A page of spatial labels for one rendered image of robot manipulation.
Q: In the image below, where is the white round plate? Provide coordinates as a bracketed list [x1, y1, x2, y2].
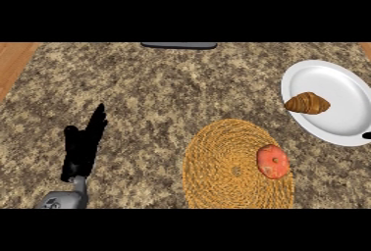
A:
[279, 59, 371, 147]

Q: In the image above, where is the red round apple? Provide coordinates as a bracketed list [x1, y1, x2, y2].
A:
[255, 144, 291, 180]

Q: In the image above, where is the brown croissant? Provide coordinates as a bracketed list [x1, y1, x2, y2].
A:
[282, 91, 332, 116]

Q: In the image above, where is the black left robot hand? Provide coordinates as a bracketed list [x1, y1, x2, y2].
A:
[59, 103, 109, 183]

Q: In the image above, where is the round woven wicker placemat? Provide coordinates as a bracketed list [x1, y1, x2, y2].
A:
[181, 119, 295, 210]

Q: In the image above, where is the dark grey flat appliance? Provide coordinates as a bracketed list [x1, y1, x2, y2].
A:
[138, 41, 218, 50]

